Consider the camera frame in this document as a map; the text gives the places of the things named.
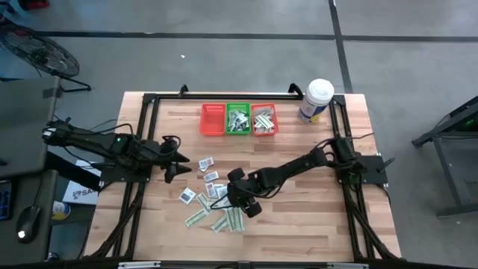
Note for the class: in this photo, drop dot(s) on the black aluminium table frame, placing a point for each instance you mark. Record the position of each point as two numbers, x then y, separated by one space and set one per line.
242 96

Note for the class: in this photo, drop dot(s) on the white printed box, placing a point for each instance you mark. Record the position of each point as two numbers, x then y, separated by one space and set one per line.
80 194

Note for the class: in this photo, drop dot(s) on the black computer mouse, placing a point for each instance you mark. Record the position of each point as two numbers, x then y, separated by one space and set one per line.
29 224

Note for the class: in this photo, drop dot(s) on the white blue wipes canister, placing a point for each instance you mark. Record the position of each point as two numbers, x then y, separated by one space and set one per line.
317 93

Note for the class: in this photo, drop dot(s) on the black metal cart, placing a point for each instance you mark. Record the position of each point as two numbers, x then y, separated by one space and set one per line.
429 136

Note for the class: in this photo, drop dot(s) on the black keyboard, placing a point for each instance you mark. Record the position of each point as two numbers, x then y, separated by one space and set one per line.
5 200

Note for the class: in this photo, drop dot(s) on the dark grey desk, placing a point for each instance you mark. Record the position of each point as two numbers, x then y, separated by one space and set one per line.
46 246

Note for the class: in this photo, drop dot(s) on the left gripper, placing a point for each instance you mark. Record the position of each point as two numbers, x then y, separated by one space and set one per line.
168 143

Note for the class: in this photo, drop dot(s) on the green plastic basket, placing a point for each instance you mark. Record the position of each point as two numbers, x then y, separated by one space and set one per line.
238 106

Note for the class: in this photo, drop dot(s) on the yellow blue can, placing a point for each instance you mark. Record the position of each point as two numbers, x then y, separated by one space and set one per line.
61 210

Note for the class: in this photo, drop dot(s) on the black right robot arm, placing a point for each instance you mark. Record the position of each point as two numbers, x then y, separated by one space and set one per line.
298 162

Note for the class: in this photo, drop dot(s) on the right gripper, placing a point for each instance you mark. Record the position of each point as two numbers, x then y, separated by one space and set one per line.
242 190

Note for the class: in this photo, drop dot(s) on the orange plastic basket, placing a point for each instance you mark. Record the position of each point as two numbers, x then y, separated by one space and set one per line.
213 123
263 106

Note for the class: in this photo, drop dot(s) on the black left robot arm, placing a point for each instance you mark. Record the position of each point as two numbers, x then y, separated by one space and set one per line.
93 142

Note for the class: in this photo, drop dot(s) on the black floor fan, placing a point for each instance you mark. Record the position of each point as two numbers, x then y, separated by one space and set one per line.
41 52

